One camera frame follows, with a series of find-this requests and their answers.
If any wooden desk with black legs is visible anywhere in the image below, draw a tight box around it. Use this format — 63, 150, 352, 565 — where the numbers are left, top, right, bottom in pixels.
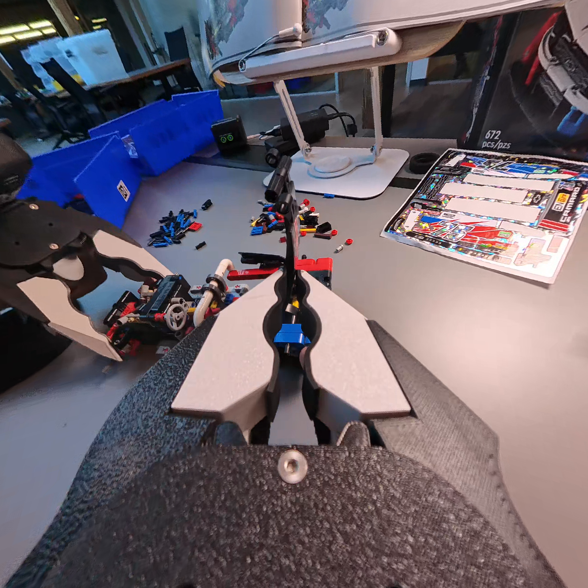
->
46, 57, 192, 138

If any black power cable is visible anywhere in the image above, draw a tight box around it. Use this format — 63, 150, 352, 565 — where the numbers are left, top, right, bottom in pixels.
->
319, 103, 358, 138

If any pile of mixed lego pieces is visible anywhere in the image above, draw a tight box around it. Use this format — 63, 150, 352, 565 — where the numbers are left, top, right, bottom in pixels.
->
250, 200, 339, 240

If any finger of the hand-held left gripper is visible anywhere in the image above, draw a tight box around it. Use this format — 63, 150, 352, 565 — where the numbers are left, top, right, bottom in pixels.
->
17, 275, 124, 362
91, 229, 174, 283

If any pile of blue black pins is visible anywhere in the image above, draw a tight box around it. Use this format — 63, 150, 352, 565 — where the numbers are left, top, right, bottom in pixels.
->
147, 209, 203, 249

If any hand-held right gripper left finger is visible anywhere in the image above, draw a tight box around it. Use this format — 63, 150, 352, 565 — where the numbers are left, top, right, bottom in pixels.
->
171, 270, 286, 444

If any black power bank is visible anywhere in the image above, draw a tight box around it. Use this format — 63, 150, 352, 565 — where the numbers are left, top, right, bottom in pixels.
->
211, 115, 249, 157

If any black power adapter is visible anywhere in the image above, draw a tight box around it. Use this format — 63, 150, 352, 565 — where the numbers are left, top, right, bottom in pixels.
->
279, 108, 330, 141

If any black lego beam assembly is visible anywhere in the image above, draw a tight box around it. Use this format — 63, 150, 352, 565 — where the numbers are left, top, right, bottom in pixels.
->
264, 155, 313, 359

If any partly built lego car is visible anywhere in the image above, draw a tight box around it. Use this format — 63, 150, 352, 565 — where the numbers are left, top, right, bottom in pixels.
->
103, 252, 334, 359

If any blue plastic bin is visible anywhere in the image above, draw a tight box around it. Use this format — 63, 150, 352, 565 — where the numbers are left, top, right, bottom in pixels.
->
129, 89, 224, 177
88, 99, 176, 139

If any white lamp base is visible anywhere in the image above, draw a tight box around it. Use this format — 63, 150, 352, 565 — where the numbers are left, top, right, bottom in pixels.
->
239, 21, 465, 201

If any black lego set box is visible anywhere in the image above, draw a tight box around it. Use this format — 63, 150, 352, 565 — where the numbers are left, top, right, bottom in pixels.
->
462, 0, 588, 162

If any small black rubber tyre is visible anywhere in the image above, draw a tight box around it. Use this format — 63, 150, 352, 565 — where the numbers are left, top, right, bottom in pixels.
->
409, 153, 441, 175

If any holographic sticker sheet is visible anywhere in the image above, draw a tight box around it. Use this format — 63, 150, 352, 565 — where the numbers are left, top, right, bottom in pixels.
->
380, 148, 588, 285

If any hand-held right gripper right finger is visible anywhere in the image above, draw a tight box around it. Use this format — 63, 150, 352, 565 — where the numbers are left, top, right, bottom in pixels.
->
298, 270, 411, 445

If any blue bin with white label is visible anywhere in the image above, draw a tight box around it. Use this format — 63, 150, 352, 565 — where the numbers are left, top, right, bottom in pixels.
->
18, 131, 143, 230

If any small black cylindrical device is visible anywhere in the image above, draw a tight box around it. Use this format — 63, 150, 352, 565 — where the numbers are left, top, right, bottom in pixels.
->
264, 138, 299, 167

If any white plastic storage box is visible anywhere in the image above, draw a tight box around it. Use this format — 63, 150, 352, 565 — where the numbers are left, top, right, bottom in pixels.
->
59, 29, 130, 86

